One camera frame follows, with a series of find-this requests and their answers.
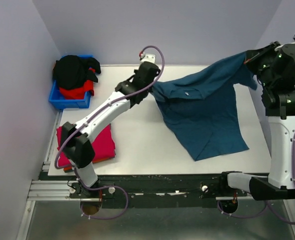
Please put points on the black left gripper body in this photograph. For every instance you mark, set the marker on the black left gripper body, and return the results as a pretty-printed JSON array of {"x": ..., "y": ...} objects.
[{"x": 148, "y": 91}]

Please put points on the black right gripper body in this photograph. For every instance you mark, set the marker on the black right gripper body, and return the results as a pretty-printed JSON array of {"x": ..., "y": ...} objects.
[{"x": 260, "y": 63}]

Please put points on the teal blue t shirt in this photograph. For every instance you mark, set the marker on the teal blue t shirt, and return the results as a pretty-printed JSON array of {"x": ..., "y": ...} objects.
[{"x": 201, "y": 108}]

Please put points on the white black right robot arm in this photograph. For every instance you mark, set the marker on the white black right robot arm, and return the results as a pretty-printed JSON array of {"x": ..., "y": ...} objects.
[{"x": 279, "y": 102}]

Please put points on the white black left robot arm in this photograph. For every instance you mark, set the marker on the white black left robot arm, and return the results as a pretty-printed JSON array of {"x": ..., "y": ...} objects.
[{"x": 76, "y": 139}]

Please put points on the red crumpled garment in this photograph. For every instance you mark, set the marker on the red crumpled garment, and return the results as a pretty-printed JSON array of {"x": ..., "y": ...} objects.
[{"x": 79, "y": 93}]

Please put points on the black crumpled garment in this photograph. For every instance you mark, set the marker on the black crumpled garment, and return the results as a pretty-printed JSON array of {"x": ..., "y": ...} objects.
[{"x": 72, "y": 71}]

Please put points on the folded magenta t shirt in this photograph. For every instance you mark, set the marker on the folded magenta t shirt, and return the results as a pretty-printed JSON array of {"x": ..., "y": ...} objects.
[{"x": 104, "y": 147}]

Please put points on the blue plastic bin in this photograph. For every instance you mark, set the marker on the blue plastic bin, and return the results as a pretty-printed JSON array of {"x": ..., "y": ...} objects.
[{"x": 59, "y": 102}]

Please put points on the folded orange t shirt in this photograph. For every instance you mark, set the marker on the folded orange t shirt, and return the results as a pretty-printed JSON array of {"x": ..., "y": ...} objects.
[{"x": 70, "y": 168}]

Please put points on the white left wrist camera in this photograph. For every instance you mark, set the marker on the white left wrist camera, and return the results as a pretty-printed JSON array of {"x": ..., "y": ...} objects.
[{"x": 147, "y": 57}]

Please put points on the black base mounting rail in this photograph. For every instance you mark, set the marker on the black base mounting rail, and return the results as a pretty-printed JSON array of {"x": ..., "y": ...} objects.
[{"x": 156, "y": 191}]

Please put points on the aluminium frame rail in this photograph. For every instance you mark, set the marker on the aluminium frame rail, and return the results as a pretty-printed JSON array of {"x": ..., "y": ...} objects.
[{"x": 50, "y": 190}]

